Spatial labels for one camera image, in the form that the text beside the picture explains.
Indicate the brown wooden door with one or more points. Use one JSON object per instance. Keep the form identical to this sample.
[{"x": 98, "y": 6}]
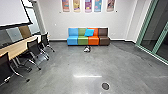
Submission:
[{"x": 25, "y": 31}]

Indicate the blue sofa seat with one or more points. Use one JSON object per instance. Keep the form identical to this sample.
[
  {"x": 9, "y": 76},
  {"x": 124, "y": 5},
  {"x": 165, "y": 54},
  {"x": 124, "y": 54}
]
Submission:
[{"x": 72, "y": 36}]

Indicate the round metal floor drain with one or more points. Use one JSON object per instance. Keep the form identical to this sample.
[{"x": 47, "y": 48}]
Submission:
[{"x": 105, "y": 86}]

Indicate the green framed glass door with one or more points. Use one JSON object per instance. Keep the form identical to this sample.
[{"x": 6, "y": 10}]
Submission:
[{"x": 156, "y": 26}]

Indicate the orange sofa seat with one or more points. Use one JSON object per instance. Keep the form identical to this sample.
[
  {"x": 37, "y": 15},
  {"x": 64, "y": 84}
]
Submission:
[{"x": 94, "y": 40}]

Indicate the white projector screen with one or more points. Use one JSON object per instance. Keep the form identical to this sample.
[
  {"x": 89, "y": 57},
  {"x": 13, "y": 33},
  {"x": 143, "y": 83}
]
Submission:
[{"x": 13, "y": 11}]

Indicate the tan pink wall poster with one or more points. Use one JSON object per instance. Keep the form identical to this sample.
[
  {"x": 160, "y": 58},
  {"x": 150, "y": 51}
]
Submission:
[{"x": 110, "y": 5}]

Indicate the frosted glass partition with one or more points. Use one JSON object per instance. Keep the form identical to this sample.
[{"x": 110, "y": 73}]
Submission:
[{"x": 11, "y": 35}]

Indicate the green sofa seat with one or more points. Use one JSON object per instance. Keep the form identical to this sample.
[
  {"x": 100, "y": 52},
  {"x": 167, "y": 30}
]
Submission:
[{"x": 82, "y": 40}]

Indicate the cyan square cushion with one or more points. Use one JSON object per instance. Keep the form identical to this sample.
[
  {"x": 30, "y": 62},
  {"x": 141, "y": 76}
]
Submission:
[{"x": 89, "y": 32}]

